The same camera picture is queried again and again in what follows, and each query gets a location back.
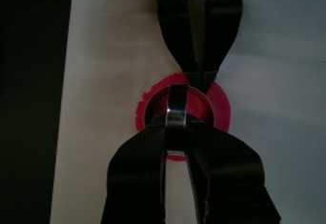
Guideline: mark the round metal dough cutter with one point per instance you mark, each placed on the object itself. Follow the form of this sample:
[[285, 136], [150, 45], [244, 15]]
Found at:
[[177, 104]]

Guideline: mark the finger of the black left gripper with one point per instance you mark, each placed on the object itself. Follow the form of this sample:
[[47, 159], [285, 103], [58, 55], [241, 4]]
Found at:
[[177, 24], [222, 21]]

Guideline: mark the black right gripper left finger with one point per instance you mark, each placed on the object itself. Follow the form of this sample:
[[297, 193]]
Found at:
[[136, 177]]

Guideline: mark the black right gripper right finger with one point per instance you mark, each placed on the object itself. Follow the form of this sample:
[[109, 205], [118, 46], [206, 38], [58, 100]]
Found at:
[[232, 177]]

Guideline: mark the red play dough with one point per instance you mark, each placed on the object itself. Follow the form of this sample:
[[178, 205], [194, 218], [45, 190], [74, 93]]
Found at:
[[221, 107]]

